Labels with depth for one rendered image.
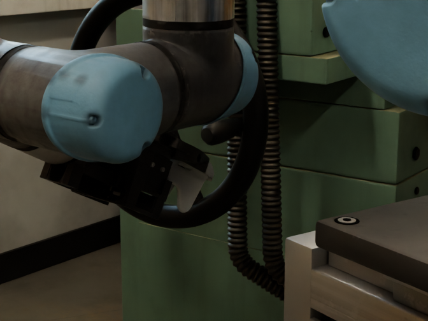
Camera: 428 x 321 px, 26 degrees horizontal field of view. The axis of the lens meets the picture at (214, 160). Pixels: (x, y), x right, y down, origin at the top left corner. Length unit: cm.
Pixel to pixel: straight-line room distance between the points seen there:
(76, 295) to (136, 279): 127
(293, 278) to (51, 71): 25
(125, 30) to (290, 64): 34
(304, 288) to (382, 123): 43
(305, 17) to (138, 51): 38
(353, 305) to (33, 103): 27
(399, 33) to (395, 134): 69
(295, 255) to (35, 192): 211
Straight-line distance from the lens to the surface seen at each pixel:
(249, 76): 78
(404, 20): 43
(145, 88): 65
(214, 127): 95
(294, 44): 105
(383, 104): 112
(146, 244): 137
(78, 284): 275
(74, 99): 63
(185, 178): 92
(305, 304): 73
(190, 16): 73
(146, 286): 139
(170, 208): 108
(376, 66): 44
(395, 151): 112
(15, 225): 278
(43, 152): 78
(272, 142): 106
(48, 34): 276
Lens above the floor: 101
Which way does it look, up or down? 14 degrees down
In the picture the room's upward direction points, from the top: straight up
